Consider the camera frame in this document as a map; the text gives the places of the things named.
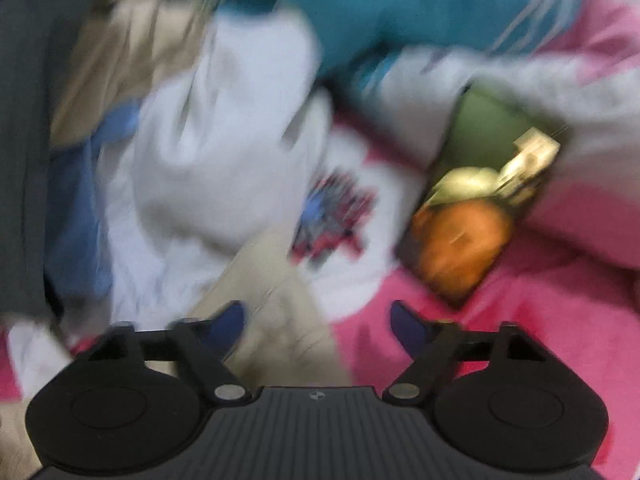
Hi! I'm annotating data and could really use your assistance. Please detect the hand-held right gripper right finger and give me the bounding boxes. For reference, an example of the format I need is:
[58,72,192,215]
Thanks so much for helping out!
[381,300,552,406]

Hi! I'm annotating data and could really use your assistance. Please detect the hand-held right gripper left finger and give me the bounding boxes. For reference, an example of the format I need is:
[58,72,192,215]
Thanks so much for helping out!
[74,300,252,407]

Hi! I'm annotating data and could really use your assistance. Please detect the beige pants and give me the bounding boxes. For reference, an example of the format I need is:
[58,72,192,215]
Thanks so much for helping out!
[0,0,353,480]

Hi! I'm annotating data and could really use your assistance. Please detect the pink floral bedsheet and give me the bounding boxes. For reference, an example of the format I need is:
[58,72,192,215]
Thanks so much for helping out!
[0,110,640,480]

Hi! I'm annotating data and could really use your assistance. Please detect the white garment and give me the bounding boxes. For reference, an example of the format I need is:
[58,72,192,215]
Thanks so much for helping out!
[5,10,336,391]

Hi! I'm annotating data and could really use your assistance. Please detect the blue garment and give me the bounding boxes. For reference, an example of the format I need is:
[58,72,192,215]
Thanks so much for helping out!
[45,102,146,306]

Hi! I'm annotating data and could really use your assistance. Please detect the grey sweatshirt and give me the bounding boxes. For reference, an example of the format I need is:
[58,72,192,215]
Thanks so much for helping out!
[0,0,116,321]

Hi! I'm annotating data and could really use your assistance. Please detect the white and pink pillow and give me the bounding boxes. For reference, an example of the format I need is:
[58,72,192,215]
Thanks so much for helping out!
[345,0,640,271]

